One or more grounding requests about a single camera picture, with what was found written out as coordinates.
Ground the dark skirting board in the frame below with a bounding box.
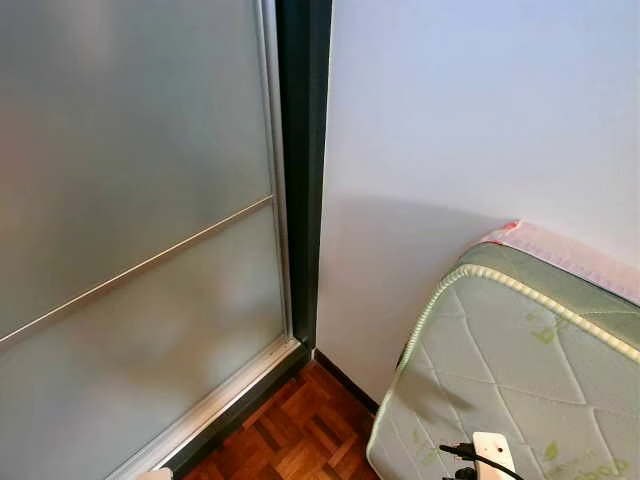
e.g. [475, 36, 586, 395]
[315, 348, 381, 413]

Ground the frosted glass sliding door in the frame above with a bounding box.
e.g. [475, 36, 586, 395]
[0, 0, 306, 480]

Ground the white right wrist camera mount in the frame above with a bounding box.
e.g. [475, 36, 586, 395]
[472, 432, 517, 480]

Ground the pink cloth strip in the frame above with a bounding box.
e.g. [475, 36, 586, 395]
[483, 220, 640, 304]

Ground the dark door frame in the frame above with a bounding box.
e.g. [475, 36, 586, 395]
[165, 0, 333, 480]

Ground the green quilted mattress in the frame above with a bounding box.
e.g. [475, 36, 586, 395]
[367, 243, 640, 480]

